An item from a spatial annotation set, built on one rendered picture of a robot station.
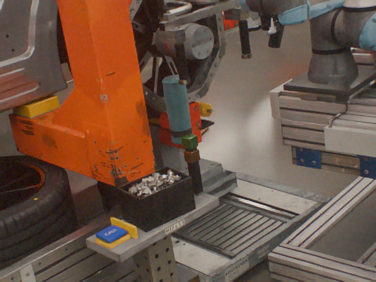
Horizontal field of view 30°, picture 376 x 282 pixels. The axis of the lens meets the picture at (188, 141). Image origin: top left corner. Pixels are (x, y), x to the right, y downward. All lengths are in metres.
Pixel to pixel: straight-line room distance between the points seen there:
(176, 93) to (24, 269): 0.87
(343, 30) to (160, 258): 0.90
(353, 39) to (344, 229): 0.80
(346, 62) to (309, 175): 1.41
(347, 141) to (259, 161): 1.69
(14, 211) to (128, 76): 0.58
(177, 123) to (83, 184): 1.17
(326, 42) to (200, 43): 0.70
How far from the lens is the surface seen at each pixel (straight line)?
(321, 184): 3.38
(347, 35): 2.04
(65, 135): 2.50
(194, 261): 2.73
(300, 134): 2.26
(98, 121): 2.29
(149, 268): 2.27
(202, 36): 2.69
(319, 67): 2.14
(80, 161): 2.48
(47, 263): 2.34
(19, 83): 2.66
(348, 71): 2.14
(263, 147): 3.85
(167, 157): 3.05
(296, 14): 1.83
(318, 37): 2.12
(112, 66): 2.23
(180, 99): 2.67
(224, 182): 3.15
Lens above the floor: 1.47
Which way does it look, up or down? 21 degrees down
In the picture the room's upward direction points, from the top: 9 degrees counter-clockwise
